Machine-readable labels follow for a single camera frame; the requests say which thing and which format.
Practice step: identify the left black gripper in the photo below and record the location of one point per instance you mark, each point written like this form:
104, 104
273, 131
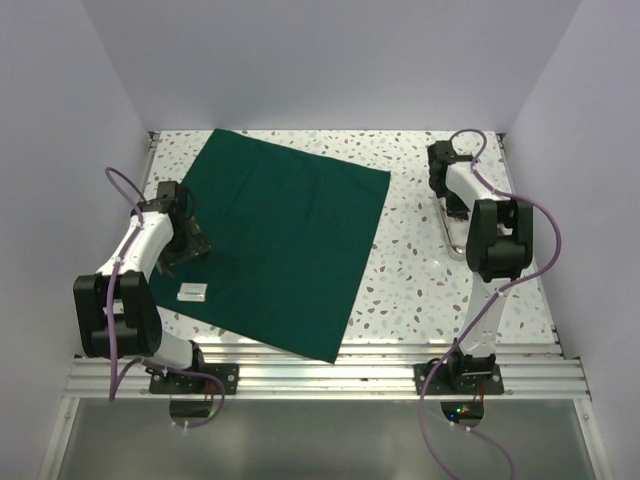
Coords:
196, 246

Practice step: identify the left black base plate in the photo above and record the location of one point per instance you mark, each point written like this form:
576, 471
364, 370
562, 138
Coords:
218, 378

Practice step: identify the green surgical drape cloth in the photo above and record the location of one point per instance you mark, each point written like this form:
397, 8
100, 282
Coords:
290, 235

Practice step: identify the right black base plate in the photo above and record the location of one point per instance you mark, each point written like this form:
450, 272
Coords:
460, 375

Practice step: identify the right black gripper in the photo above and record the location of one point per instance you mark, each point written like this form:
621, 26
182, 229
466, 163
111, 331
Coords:
457, 209

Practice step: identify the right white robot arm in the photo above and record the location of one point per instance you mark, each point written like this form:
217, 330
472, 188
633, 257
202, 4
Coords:
498, 247

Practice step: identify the stainless steel tray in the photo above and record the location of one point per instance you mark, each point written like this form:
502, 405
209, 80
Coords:
455, 228

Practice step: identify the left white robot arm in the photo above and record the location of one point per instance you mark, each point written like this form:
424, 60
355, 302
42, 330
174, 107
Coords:
117, 315

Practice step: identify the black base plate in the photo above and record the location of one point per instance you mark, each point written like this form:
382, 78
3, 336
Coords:
218, 378
460, 375

